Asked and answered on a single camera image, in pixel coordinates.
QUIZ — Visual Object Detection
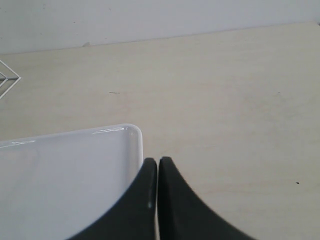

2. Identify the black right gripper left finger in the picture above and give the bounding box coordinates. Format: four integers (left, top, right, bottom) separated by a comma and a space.
71, 158, 158, 240

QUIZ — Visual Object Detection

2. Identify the white wire book rack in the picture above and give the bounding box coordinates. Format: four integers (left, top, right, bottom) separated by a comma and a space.
0, 60, 22, 99

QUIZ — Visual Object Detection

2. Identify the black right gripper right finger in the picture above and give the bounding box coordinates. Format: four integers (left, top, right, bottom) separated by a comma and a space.
157, 156, 253, 240

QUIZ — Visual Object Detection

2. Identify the white square plastic tray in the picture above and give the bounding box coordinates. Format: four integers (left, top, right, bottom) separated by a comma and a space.
0, 124, 143, 240

